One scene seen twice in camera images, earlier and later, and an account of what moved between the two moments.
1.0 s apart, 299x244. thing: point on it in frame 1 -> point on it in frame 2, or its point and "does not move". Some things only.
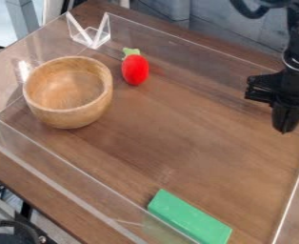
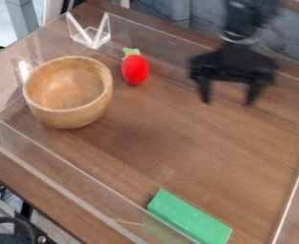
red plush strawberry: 135,68 does not move
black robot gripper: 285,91 -> 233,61
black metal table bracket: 24,216 does not move
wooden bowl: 67,91 does not move
